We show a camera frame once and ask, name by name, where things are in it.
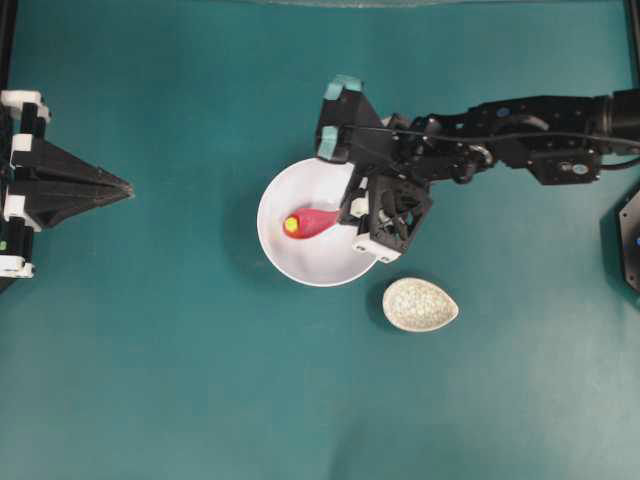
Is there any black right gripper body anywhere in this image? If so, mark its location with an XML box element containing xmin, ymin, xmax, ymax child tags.
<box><xmin>351</xmin><ymin>175</ymin><xmax>432</xmax><ymax>262</ymax></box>

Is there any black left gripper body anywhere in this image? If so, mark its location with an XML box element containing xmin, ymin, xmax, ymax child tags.
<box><xmin>1</xmin><ymin>90</ymin><xmax>51</xmax><ymax>278</ymax></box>

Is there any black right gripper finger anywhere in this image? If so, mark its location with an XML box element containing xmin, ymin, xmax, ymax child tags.
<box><xmin>338</xmin><ymin>197</ymin><xmax>369</xmax><ymax>225</ymax></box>
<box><xmin>340</xmin><ymin>167</ymin><xmax>375</xmax><ymax>210</ymax></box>

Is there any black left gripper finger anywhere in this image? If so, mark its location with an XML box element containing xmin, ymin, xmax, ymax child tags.
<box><xmin>9</xmin><ymin>180</ymin><xmax>133</xmax><ymax>232</ymax></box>
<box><xmin>13</xmin><ymin>135</ymin><xmax>133</xmax><ymax>193</ymax></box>

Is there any pink soup spoon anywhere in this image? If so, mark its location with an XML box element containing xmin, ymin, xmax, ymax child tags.
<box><xmin>282</xmin><ymin>208</ymin><xmax>340</xmax><ymax>240</ymax></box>

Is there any yellow hexagonal prism block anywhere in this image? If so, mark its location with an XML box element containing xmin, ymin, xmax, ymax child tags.
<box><xmin>284</xmin><ymin>216</ymin><xmax>299</xmax><ymax>233</ymax></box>

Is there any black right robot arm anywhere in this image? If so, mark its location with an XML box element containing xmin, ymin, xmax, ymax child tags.
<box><xmin>316</xmin><ymin>89</ymin><xmax>639</xmax><ymax>262</ymax></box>

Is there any white round bowl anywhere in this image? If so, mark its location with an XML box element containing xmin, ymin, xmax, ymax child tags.
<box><xmin>256</xmin><ymin>158</ymin><xmax>376</xmax><ymax>287</ymax></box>

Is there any speckled ceramic spoon rest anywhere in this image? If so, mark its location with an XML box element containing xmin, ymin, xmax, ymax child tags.
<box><xmin>382</xmin><ymin>277</ymin><xmax>459</xmax><ymax>333</ymax></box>

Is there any black teal wrist camera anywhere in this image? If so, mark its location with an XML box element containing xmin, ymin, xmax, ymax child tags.
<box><xmin>315</xmin><ymin>75</ymin><xmax>395</xmax><ymax>169</ymax></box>

